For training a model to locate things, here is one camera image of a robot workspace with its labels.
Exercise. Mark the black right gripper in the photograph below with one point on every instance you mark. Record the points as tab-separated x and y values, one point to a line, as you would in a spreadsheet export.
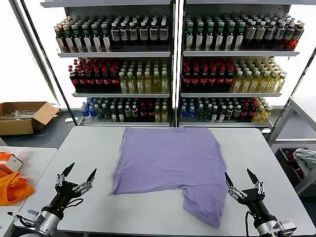
255	205

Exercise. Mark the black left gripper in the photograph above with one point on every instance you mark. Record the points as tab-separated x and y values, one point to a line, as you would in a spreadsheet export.
63	195

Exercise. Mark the purple t-shirt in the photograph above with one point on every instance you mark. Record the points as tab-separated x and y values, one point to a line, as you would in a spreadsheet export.
170	160

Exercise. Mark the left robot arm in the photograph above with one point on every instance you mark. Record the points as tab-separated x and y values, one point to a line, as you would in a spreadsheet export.
47	219

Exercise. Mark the black storage bin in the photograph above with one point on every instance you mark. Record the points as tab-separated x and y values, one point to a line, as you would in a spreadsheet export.
281	158

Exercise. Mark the red cloth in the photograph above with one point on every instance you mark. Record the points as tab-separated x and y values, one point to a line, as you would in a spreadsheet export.
288	155

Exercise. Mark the orange white carton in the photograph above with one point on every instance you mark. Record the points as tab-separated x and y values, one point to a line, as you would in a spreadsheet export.
13	164

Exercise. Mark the grey crumpled cloth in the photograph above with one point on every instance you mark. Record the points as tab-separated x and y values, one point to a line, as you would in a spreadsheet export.
304	158

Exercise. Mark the blue drink bottle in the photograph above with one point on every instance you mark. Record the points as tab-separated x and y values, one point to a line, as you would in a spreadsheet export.
191	113
184	113
92	112
85	112

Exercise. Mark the green tinted water bottle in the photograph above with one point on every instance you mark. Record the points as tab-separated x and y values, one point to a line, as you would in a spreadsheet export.
106	113
208	113
100	113
200	113

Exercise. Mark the dark bottle white cap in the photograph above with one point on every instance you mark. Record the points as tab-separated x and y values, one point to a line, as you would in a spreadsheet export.
237	112
121	114
113	114
215	114
222	114
229	113

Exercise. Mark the grey metal cart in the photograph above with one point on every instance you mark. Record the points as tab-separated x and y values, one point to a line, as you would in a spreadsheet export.
282	123

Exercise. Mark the yellow drink bottle white cap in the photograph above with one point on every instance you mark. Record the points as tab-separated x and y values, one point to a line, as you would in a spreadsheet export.
165	114
272	85
259	114
140	85
255	85
165	85
237	85
156	85
147	85
264	85
157	114
131	85
266	113
123	85
246	85
281	84

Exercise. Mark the cola bottle red cap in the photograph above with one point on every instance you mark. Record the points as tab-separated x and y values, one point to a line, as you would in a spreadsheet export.
195	80
74	80
229	80
143	113
186	80
251	112
82	80
221	80
150	113
114	80
212	80
106	80
98	80
244	112
90	80
204	80

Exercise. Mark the brown cardboard box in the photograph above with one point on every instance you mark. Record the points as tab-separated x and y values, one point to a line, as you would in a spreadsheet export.
14	127

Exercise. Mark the dark bottle cream label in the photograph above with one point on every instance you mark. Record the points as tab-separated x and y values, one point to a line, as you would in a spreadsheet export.
128	113
259	33
134	113
250	33

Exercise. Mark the clear plastic packed parts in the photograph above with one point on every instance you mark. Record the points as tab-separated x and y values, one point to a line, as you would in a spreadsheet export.
19	114

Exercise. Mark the thin black pole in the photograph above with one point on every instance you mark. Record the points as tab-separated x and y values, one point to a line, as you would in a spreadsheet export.
46	56
302	74

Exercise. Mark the grey metal shelf unit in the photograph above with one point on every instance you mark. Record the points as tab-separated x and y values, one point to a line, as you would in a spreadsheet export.
239	53
113	54

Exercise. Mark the dark bottle green label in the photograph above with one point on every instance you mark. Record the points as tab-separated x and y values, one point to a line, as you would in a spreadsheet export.
209	37
189	37
239	37
199	37
97	43
219	37
78	43
106	43
87	43
69	43
229	37

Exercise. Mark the dark bottle orange label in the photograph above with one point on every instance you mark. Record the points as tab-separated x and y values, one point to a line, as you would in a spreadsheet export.
60	42

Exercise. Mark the dark bottle white blue label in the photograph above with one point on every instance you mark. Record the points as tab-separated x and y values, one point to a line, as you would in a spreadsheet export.
115	34
153	34
280	33
144	34
163	34
289	33
133	34
124	34
270	33

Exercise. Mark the red drink bottle white label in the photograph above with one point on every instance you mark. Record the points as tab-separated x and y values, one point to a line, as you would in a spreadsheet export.
298	34

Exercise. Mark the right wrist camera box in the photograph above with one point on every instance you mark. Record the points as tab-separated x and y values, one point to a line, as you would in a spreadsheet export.
287	225

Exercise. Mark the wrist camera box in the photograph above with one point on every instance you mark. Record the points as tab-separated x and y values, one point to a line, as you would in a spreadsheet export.
287	225
29	213

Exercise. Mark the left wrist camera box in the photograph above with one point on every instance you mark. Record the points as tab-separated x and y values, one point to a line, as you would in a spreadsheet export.
29	213

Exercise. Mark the grey metal frame post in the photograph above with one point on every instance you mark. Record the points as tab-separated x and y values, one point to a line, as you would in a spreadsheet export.
34	49

